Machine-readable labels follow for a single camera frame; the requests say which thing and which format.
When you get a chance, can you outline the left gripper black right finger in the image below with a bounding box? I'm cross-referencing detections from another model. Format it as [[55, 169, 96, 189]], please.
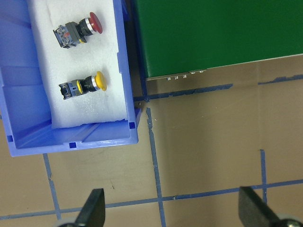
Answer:
[[238, 186, 281, 227]]

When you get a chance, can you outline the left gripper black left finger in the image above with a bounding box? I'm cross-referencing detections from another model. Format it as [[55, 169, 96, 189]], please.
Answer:
[[75, 188, 106, 227]]

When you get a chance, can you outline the yellow mushroom push button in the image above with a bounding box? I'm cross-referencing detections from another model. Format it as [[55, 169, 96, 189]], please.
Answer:
[[59, 71, 107, 100]]

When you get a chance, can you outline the red mushroom push button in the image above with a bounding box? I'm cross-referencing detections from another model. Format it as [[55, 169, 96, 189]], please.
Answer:
[[53, 12, 103, 49]]

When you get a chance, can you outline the blue plastic bin left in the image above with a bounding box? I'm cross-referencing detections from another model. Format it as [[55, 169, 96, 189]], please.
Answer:
[[0, 0, 141, 157]]

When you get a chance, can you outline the white foam pad left bin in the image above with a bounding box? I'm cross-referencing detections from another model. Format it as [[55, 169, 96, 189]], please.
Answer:
[[28, 0, 127, 128]]

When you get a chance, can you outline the green conveyor belt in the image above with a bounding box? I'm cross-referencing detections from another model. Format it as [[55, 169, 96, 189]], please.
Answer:
[[133, 0, 303, 79]]

